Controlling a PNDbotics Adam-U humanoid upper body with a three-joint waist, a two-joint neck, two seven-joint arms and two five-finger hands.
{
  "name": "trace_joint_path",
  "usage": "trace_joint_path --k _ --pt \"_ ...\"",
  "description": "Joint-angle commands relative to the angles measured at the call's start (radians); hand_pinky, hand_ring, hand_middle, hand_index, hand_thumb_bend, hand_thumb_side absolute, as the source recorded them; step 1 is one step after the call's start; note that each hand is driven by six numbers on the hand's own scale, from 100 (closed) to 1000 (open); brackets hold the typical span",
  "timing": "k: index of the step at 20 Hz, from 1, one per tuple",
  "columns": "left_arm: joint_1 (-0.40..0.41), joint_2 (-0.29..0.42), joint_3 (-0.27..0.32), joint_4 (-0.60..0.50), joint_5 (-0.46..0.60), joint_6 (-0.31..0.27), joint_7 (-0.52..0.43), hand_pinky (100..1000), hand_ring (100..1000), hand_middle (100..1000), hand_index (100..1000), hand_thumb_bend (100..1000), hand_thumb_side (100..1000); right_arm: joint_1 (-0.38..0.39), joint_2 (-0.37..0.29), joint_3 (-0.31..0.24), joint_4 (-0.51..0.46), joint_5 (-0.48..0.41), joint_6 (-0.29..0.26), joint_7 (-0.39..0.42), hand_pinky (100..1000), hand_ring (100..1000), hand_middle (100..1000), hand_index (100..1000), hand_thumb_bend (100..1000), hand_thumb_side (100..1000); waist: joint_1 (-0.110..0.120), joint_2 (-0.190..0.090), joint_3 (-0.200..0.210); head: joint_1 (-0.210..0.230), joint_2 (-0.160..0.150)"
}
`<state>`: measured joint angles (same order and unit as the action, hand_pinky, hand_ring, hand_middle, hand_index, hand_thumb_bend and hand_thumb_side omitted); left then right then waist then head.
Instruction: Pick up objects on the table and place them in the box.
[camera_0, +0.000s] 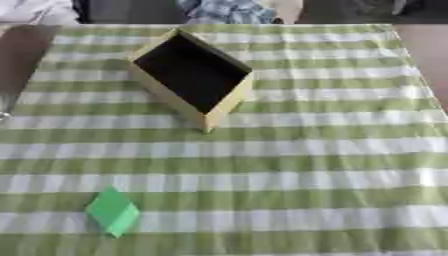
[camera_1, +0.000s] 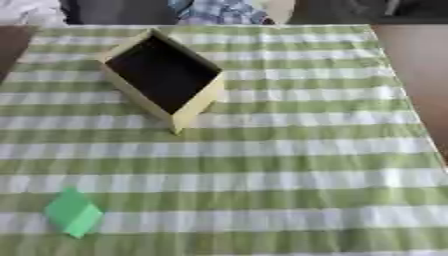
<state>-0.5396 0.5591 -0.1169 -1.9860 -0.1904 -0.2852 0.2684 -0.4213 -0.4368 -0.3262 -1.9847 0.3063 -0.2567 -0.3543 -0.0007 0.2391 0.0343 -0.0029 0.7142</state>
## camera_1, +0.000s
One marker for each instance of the tan cardboard box black inside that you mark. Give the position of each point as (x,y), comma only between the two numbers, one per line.
(166,75)

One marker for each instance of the person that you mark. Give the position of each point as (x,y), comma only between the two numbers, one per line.
(219,11)

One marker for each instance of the green cube block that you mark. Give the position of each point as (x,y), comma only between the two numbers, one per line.
(73,212)

